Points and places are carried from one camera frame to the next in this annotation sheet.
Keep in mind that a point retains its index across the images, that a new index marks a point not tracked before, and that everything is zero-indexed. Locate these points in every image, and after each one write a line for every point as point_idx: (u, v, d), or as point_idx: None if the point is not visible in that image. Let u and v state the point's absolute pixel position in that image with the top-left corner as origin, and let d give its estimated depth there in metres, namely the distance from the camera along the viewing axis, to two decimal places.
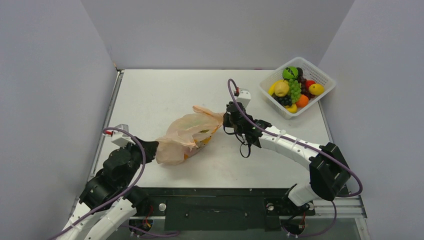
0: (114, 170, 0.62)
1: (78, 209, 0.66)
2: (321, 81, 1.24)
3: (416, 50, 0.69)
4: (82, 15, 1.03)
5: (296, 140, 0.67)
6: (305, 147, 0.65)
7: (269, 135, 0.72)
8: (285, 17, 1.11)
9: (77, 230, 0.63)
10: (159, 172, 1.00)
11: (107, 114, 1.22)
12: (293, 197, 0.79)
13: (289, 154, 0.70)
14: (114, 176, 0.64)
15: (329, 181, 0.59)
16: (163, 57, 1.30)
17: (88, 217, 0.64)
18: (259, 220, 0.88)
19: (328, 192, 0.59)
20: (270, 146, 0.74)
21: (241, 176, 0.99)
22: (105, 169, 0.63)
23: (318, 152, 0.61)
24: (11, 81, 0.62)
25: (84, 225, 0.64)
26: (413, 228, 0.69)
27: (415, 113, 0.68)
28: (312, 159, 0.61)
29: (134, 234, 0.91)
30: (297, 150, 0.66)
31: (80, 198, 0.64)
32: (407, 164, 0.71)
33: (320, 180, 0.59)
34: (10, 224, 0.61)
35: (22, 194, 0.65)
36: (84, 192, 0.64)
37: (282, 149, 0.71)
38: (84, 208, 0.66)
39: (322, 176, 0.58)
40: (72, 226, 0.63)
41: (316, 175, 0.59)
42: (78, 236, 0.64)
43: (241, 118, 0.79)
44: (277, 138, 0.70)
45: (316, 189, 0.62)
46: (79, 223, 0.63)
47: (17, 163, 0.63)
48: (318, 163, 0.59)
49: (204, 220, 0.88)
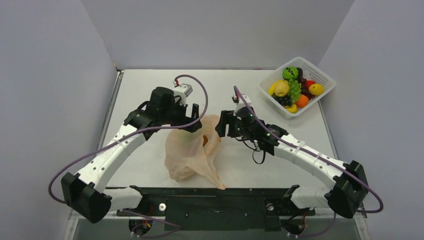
0: (162, 97, 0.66)
1: (122, 129, 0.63)
2: (321, 81, 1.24)
3: (415, 51, 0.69)
4: (81, 15, 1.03)
5: (318, 155, 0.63)
6: (328, 164, 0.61)
7: (286, 145, 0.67)
8: (285, 17, 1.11)
9: (121, 146, 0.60)
10: (159, 172, 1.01)
11: (107, 114, 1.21)
12: (296, 200, 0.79)
13: (307, 169, 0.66)
14: (159, 106, 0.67)
15: (350, 201, 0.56)
16: (163, 57, 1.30)
17: (134, 136, 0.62)
18: (259, 220, 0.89)
19: (347, 211, 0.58)
20: (286, 157, 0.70)
21: (242, 176, 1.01)
22: (153, 98, 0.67)
23: (343, 172, 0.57)
24: (12, 81, 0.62)
25: (129, 143, 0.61)
26: (412, 228, 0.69)
27: (414, 113, 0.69)
28: (337, 179, 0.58)
29: (134, 234, 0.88)
30: (319, 167, 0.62)
31: (125, 121, 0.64)
32: (407, 164, 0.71)
33: (342, 200, 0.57)
34: (8, 225, 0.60)
35: (20, 194, 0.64)
36: (130, 115, 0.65)
37: (300, 162, 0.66)
38: (130, 128, 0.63)
39: (346, 197, 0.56)
40: (118, 143, 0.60)
41: (339, 195, 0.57)
42: (121, 154, 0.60)
43: (253, 124, 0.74)
44: (296, 150, 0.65)
45: (334, 205, 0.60)
46: (124, 141, 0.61)
47: (16, 164, 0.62)
48: (342, 184, 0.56)
49: (204, 220, 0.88)
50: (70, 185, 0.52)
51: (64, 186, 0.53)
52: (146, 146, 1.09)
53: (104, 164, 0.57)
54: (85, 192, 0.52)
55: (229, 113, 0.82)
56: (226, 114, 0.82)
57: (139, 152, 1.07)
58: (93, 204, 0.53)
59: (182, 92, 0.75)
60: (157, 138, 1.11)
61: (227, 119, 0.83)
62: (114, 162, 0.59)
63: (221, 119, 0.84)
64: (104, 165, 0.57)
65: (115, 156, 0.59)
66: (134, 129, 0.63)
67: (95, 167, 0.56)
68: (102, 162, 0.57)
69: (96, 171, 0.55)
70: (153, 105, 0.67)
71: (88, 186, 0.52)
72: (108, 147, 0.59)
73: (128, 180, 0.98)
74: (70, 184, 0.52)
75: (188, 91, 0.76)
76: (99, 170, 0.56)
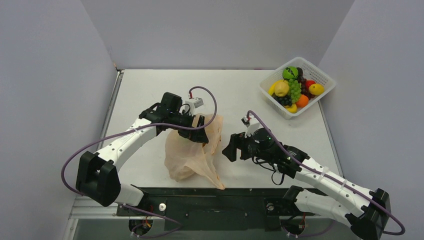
0: (173, 97, 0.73)
1: (138, 121, 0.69)
2: (321, 81, 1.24)
3: (415, 51, 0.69)
4: (82, 15, 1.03)
5: (344, 183, 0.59)
6: (355, 193, 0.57)
7: (309, 171, 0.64)
8: (285, 17, 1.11)
9: (137, 134, 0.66)
10: (159, 171, 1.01)
11: (107, 114, 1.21)
12: (300, 203, 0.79)
13: (332, 196, 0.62)
14: (170, 106, 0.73)
15: (378, 231, 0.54)
16: (163, 57, 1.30)
17: (149, 128, 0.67)
18: (258, 220, 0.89)
19: (373, 238, 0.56)
20: (308, 182, 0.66)
21: (241, 176, 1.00)
22: (164, 100, 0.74)
23: (371, 202, 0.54)
24: (12, 81, 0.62)
25: (144, 132, 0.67)
26: (412, 228, 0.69)
27: (414, 113, 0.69)
28: (365, 209, 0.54)
29: (134, 234, 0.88)
30: (346, 196, 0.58)
31: (140, 115, 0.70)
32: (406, 164, 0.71)
33: (370, 229, 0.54)
34: (8, 225, 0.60)
35: (20, 195, 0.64)
36: (143, 111, 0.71)
37: (324, 189, 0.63)
38: (143, 122, 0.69)
39: (374, 228, 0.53)
40: (135, 130, 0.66)
41: (367, 226, 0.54)
42: (136, 141, 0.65)
43: (272, 146, 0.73)
44: (321, 177, 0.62)
45: (359, 231, 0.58)
46: (140, 130, 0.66)
47: (15, 164, 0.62)
48: (371, 215, 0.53)
49: (204, 220, 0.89)
50: (88, 162, 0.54)
51: (82, 164, 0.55)
52: (145, 146, 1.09)
53: (122, 146, 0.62)
54: (103, 169, 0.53)
55: (240, 136, 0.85)
56: (236, 137, 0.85)
57: (139, 152, 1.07)
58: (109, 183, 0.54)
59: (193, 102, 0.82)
60: (157, 138, 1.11)
61: (238, 141, 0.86)
62: (130, 148, 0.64)
63: (235, 141, 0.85)
64: (122, 147, 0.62)
65: (131, 141, 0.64)
66: (148, 122, 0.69)
67: (113, 148, 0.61)
68: (120, 144, 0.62)
69: (115, 152, 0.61)
70: (164, 105, 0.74)
71: (107, 163, 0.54)
72: (126, 133, 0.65)
73: (127, 180, 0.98)
74: (88, 162, 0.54)
75: (198, 102, 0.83)
76: (117, 151, 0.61)
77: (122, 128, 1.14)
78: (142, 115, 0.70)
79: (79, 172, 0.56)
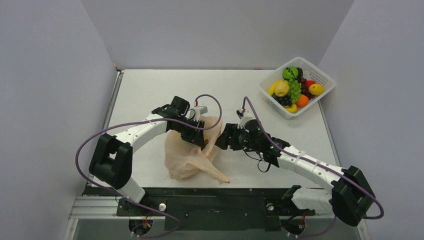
0: (184, 100, 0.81)
1: (151, 116, 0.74)
2: (321, 81, 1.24)
3: (415, 51, 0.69)
4: (81, 15, 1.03)
5: (317, 162, 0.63)
6: (327, 170, 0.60)
7: (287, 155, 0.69)
8: (285, 17, 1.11)
9: (151, 125, 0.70)
10: (159, 172, 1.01)
11: (107, 114, 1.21)
12: (297, 200, 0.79)
13: (310, 178, 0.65)
14: (179, 107, 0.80)
15: (352, 206, 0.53)
16: (163, 57, 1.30)
17: (161, 122, 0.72)
18: (259, 220, 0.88)
19: (352, 217, 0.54)
20: (289, 167, 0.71)
21: (242, 176, 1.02)
22: (175, 101, 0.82)
23: (340, 176, 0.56)
24: (11, 81, 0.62)
25: (157, 125, 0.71)
26: (412, 229, 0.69)
27: (415, 113, 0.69)
28: (334, 183, 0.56)
29: (134, 234, 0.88)
30: (318, 174, 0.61)
31: (153, 111, 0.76)
32: (406, 164, 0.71)
33: (344, 206, 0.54)
34: (8, 224, 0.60)
35: (20, 194, 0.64)
36: (156, 108, 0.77)
37: (302, 171, 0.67)
38: (156, 116, 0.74)
39: (345, 202, 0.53)
40: (149, 121, 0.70)
41: (341, 202, 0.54)
42: (149, 131, 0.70)
43: (259, 137, 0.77)
44: (296, 159, 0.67)
45: (339, 213, 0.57)
46: (154, 122, 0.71)
47: (16, 164, 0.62)
48: (341, 188, 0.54)
49: (204, 220, 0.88)
50: (107, 143, 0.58)
51: (101, 144, 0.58)
52: (146, 146, 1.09)
53: (138, 133, 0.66)
54: (121, 149, 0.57)
55: (233, 126, 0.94)
56: (230, 127, 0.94)
57: (139, 152, 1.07)
58: (123, 165, 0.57)
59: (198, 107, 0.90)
60: (157, 138, 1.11)
61: (231, 131, 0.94)
62: (144, 136, 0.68)
63: (228, 131, 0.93)
64: (138, 134, 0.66)
65: (146, 130, 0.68)
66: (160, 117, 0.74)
67: (130, 134, 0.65)
68: (136, 131, 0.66)
69: (131, 137, 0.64)
70: (173, 106, 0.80)
71: (124, 144, 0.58)
72: (142, 123, 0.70)
73: None
74: (107, 142, 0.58)
75: (202, 109, 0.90)
76: (133, 136, 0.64)
77: (122, 128, 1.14)
78: (154, 111, 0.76)
79: (94, 153, 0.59)
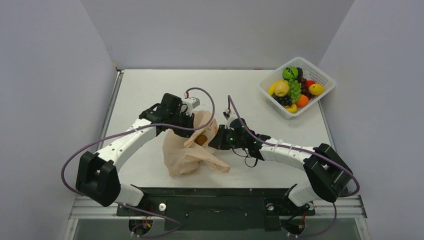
0: (174, 98, 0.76)
1: (139, 121, 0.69)
2: (321, 81, 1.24)
3: (415, 51, 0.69)
4: (81, 15, 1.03)
5: (291, 146, 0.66)
6: (300, 151, 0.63)
7: (268, 145, 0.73)
8: (285, 17, 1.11)
9: (137, 135, 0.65)
10: (159, 172, 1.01)
11: (107, 114, 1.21)
12: (293, 197, 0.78)
13: (289, 162, 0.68)
14: (170, 106, 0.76)
15: (326, 180, 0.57)
16: (163, 57, 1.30)
17: (150, 127, 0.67)
18: (258, 220, 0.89)
19: (329, 192, 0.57)
20: (271, 156, 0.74)
21: (242, 176, 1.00)
22: (164, 101, 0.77)
23: (311, 153, 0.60)
24: (11, 81, 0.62)
25: (144, 132, 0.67)
26: (412, 228, 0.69)
27: (415, 112, 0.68)
28: (305, 160, 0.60)
29: (134, 234, 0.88)
30: (293, 155, 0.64)
31: (140, 115, 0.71)
32: (407, 164, 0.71)
33: (319, 181, 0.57)
34: (8, 225, 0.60)
35: (20, 194, 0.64)
36: (143, 111, 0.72)
37: (281, 158, 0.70)
38: (144, 121, 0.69)
39: (318, 176, 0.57)
40: (135, 130, 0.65)
41: (315, 177, 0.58)
42: (137, 141, 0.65)
43: (243, 133, 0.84)
44: (275, 147, 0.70)
45: (318, 190, 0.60)
46: (140, 130, 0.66)
47: (16, 164, 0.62)
48: (312, 164, 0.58)
49: (204, 220, 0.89)
50: (89, 162, 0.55)
51: (83, 164, 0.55)
52: (146, 146, 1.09)
53: (122, 146, 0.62)
54: (104, 169, 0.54)
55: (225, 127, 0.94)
56: (221, 128, 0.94)
57: (139, 152, 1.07)
58: (107, 184, 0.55)
59: (190, 103, 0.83)
60: (157, 138, 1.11)
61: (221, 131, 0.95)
62: (132, 147, 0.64)
63: (221, 132, 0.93)
64: (123, 147, 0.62)
65: (132, 142, 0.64)
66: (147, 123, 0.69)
67: (113, 148, 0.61)
68: (121, 145, 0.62)
69: (115, 152, 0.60)
70: (164, 106, 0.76)
71: (108, 163, 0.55)
72: (127, 133, 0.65)
73: (127, 180, 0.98)
74: (89, 161, 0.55)
75: (195, 103, 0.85)
76: (117, 152, 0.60)
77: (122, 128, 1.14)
78: (142, 116, 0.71)
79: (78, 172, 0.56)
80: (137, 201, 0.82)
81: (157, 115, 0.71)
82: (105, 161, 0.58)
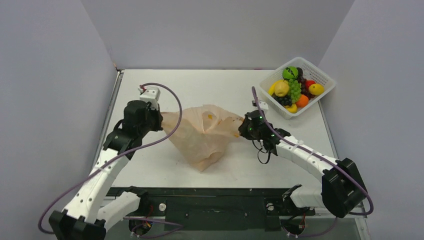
0: (136, 113, 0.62)
1: (103, 155, 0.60)
2: (321, 81, 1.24)
3: (415, 51, 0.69)
4: (81, 14, 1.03)
5: (313, 152, 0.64)
6: (321, 160, 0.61)
7: (286, 143, 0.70)
8: (285, 17, 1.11)
9: (105, 173, 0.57)
10: (159, 172, 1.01)
11: (107, 114, 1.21)
12: (294, 198, 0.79)
13: (304, 166, 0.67)
14: (135, 121, 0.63)
15: (341, 196, 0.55)
16: (163, 57, 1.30)
17: (117, 160, 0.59)
18: (258, 220, 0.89)
19: (340, 208, 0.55)
20: (286, 155, 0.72)
21: (242, 176, 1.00)
22: (125, 116, 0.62)
23: (333, 166, 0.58)
24: (12, 81, 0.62)
25: (112, 167, 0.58)
26: (412, 228, 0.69)
27: (415, 113, 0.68)
28: (325, 172, 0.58)
29: (134, 234, 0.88)
30: (312, 162, 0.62)
31: (105, 145, 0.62)
32: (407, 164, 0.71)
33: (332, 194, 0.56)
34: (8, 225, 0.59)
35: (21, 194, 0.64)
36: (108, 138, 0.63)
37: (297, 160, 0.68)
38: (110, 153, 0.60)
39: (334, 190, 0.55)
40: (101, 169, 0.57)
41: (329, 189, 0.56)
42: (107, 180, 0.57)
43: (261, 125, 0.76)
44: (294, 148, 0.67)
45: (328, 203, 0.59)
46: (107, 167, 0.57)
47: (15, 164, 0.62)
48: (331, 176, 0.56)
49: (204, 220, 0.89)
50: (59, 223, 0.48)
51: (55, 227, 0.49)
52: (146, 146, 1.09)
53: (91, 194, 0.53)
54: (77, 226, 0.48)
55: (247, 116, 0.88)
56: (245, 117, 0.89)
57: (139, 152, 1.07)
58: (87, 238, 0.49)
59: (152, 98, 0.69)
60: (157, 138, 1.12)
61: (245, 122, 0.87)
62: (103, 188, 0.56)
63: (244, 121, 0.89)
64: (92, 195, 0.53)
65: (101, 185, 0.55)
66: (115, 153, 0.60)
67: (82, 199, 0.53)
68: (89, 193, 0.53)
69: (85, 203, 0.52)
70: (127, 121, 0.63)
71: (79, 220, 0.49)
72: (92, 176, 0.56)
73: (127, 180, 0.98)
74: (59, 222, 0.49)
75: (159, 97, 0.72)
76: (86, 203, 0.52)
77: None
78: (105, 146, 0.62)
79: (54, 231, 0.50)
80: (136, 207, 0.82)
81: (125, 142, 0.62)
82: (76, 219, 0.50)
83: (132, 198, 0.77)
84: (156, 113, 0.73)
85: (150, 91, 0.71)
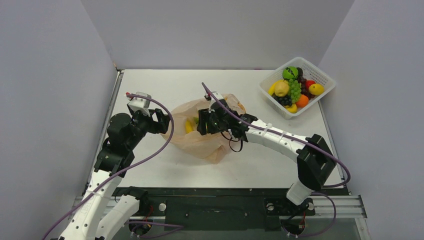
0: (120, 132, 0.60)
1: (95, 177, 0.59)
2: (321, 81, 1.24)
3: (416, 51, 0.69)
4: (82, 15, 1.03)
5: (283, 133, 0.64)
6: (292, 140, 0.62)
7: (255, 128, 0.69)
8: (285, 17, 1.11)
9: (98, 196, 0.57)
10: (158, 172, 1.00)
11: (107, 114, 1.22)
12: (291, 196, 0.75)
13: (278, 149, 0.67)
14: (123, 140, 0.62)
15: (315, 172, 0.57)
16: (163, 57, 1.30)
17: (109, 182, 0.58)
18: (259, 220, 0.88)
19: (316, 183, 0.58)
20: (257, 141, 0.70)
21: (242, 176, 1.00)
22: (111, 136, 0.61)
23: (305, 144, 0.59)
24: (12, 81, 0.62)
25: (105, 190, 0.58)
26: (412, 228, 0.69)
27: (415, 113, 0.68)
28: (299, 151, 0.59)
29: (134, 234, 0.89)
30: (285, 144, 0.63)
31: (95, 166, 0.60)
32: (407, 164, 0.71)
33: (308, 172, 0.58)
34: (10, 225, 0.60)
35: (22, 194, 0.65)
36: (97, 160, 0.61)
37: (270, 143, 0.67)
38: (103, 175, 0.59)
39: (309, 168, 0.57)
40: (94, 193, 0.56)
41: (304, 167, 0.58)
42: (101, 203, 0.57)
43: (225, 114, 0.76)
44: (264, 132, 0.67)
45: (304, 180, 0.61)
46: (100, 190, 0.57)
47: (15, 165, 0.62)
48: (305, 156, 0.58)
49: (204, 221, 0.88)
50: None
51: None
52: (145, 146, 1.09)
53: (86, 220, 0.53)
54: None
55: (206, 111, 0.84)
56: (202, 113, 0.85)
57: (139, 152, 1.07)
58: None
59: (141, 107, 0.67)
60: (157, 139, 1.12)
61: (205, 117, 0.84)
62: (98, 211, 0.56)
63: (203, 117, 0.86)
64: (87, 220, 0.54)
65: (95, 209, 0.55)
66: (108, 174, 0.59)
67: (77, 225, 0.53)
68: (84, 218, 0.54)
69: (80, 230, 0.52)
70: (114, 139, 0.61)
71: None
72: (84, 201, 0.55)
73: (126, 180, 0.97)
74: None
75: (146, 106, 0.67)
76: (82, 229, 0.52)
77: None
78: (97, 169, 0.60)
79: None
80: (137, 208, 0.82)
81: (115, 161, 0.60)
82: None
83: (130, 203, 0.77)
84: (148, 119, 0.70)
85: (139, 99, 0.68)
